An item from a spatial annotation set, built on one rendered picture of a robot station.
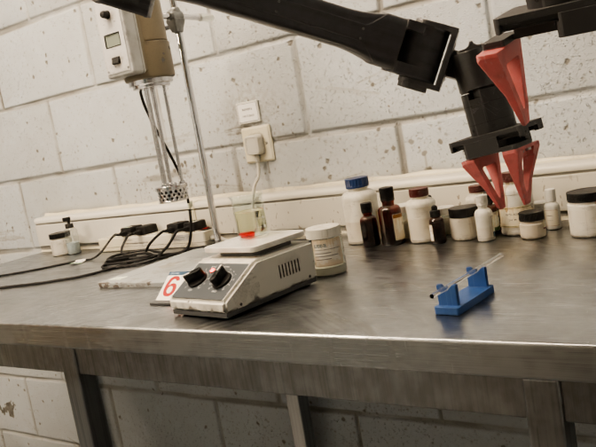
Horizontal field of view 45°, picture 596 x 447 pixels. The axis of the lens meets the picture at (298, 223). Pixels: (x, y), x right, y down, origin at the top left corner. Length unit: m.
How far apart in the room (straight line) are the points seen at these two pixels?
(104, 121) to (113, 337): 1.05
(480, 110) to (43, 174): 1.66
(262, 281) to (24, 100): 1.45
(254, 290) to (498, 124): 0.41
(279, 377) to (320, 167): 0.75
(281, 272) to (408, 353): 0.33
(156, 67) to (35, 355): 0.59
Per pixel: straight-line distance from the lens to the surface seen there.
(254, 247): 1.05
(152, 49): 1.47
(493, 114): 0.91
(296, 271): 1.11
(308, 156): 1.65
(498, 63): 0.64
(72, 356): 1.29
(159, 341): 1.06
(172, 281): 1.23
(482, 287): 0.94
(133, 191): 2.04
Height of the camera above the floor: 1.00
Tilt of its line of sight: 8 degrees down
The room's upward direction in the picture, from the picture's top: 10 degrees counter-clockwise
